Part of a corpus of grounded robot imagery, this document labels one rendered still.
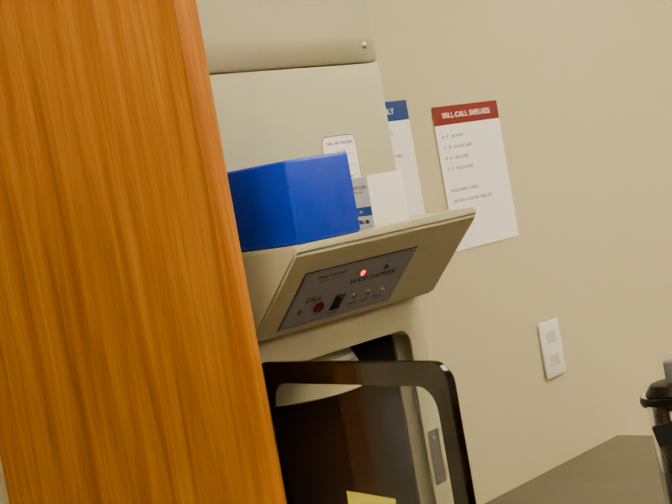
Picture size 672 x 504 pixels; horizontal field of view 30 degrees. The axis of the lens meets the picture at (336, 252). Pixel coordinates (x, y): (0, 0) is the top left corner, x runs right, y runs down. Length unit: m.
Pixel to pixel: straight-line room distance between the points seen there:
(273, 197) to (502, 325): 1.21
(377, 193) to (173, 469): 0.39
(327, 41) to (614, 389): 1.46
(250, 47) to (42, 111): 0.25
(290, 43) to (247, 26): 0.07
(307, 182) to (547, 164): 1.38
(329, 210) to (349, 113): 0.24
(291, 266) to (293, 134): 0.23
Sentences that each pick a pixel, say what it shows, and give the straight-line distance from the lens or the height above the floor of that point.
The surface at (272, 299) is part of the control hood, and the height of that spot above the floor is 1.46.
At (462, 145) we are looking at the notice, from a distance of 2.44.
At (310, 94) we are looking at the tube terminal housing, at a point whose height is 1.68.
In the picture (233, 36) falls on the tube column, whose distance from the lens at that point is 1.45.
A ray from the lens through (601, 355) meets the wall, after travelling 2.78.
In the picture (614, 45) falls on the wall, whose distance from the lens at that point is 2.97.
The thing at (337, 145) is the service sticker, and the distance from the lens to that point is 1.54.
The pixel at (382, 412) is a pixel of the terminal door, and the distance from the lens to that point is 1.23.
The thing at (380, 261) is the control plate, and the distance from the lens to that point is 1.44.
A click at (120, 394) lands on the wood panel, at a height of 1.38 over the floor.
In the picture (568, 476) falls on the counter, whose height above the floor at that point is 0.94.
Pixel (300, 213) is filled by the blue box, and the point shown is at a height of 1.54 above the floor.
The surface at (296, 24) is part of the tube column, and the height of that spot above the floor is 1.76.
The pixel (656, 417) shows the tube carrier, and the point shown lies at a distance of 1.82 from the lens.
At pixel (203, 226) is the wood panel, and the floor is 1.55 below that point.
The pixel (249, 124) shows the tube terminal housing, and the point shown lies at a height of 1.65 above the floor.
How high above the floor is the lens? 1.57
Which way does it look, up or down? 3 degrees down
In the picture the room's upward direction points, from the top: 10 degrees counter-clockwise
